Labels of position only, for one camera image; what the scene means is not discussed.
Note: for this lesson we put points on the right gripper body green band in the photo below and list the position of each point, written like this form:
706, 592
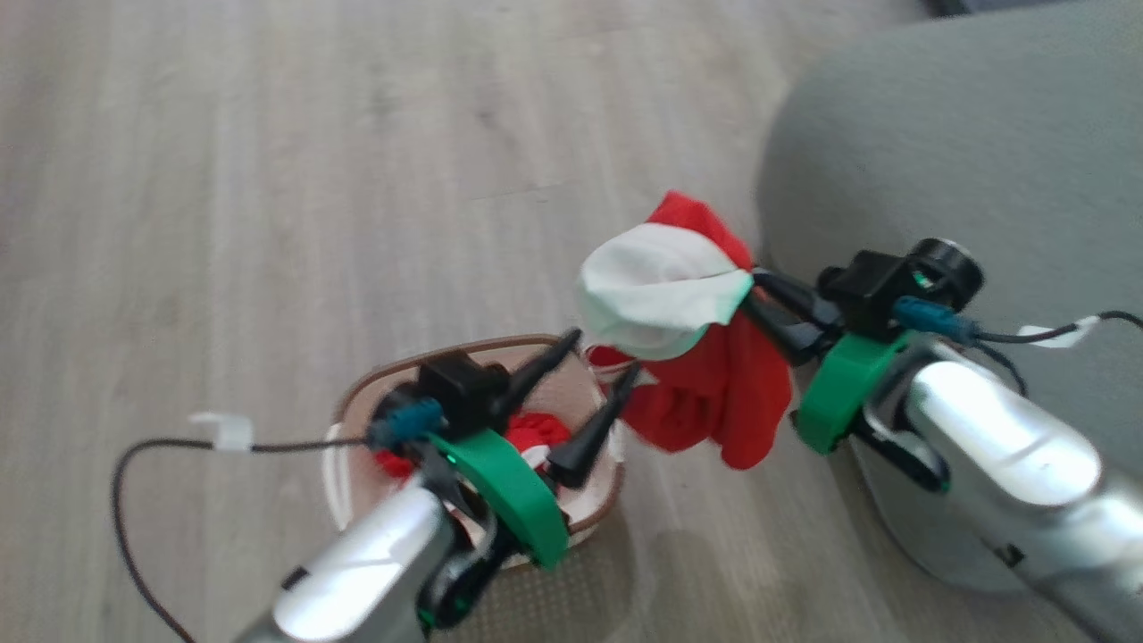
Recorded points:
844, 388

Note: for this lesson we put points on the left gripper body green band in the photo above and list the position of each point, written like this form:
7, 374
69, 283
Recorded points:
513, 496

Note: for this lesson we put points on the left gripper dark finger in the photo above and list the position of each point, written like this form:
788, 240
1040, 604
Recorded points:
594, 429
536, 371

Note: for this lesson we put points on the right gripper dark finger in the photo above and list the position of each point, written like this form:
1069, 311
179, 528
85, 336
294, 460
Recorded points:
777, 332
795, 293

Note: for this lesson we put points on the red garment with white band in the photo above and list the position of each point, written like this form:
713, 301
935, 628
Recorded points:
536, 430

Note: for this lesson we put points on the white and red garment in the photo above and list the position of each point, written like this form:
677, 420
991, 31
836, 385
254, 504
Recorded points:
679, 295

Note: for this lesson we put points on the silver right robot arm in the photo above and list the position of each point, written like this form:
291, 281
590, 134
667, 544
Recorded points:
1009, 464

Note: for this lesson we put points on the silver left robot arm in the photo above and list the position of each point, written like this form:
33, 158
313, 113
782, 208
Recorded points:
375, 572

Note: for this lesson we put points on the cream laundry basket brown rim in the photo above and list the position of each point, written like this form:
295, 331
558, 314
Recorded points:
589, 500

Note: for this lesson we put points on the grey fabric sofa seat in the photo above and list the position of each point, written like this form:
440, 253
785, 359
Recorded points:
982, 134

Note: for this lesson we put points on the dark grey furniture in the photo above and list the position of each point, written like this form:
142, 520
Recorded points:
982, 5

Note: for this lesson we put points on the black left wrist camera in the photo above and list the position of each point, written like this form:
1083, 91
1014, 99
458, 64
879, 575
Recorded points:
460, 388

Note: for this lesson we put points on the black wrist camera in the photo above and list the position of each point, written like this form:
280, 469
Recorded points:
460, 388
893, 277

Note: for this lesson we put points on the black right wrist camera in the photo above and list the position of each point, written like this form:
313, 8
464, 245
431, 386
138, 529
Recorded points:
893, 277

